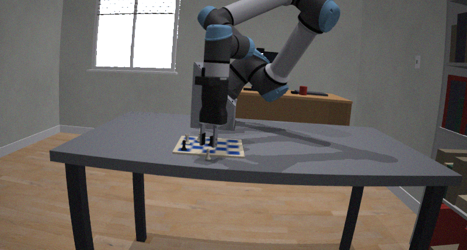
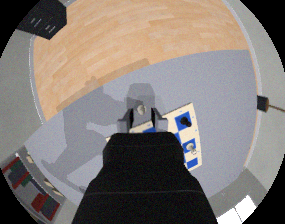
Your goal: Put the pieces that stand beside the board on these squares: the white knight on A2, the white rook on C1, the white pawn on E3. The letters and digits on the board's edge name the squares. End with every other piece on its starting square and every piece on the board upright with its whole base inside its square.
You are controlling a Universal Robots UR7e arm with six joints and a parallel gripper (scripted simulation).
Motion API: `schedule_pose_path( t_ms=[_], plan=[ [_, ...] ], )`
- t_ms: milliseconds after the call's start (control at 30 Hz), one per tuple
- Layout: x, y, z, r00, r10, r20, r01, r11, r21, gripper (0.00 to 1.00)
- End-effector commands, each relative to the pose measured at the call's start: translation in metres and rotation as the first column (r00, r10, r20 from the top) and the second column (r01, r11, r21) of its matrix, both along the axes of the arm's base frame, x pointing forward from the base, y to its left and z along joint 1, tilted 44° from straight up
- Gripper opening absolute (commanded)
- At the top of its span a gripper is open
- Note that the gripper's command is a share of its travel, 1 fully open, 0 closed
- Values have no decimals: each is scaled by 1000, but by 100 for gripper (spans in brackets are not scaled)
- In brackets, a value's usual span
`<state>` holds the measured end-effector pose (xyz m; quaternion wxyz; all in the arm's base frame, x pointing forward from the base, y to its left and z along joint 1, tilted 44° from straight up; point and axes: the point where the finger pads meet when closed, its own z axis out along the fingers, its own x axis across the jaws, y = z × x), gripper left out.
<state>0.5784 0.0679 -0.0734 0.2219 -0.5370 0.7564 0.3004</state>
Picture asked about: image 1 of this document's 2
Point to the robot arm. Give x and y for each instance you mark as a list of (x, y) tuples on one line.
[(223, 42)]

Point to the blue and cream chessboard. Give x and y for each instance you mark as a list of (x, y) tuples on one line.
[(229, 148)]

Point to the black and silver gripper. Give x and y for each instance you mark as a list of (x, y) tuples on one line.
[(214, 98)]

